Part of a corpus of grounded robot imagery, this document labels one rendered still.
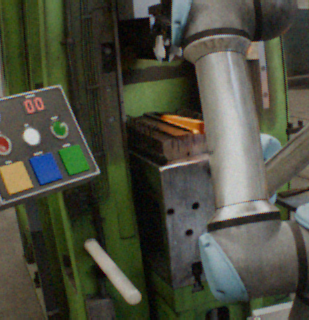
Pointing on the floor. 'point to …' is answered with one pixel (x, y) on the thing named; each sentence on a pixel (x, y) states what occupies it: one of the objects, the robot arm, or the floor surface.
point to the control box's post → (41, 258)
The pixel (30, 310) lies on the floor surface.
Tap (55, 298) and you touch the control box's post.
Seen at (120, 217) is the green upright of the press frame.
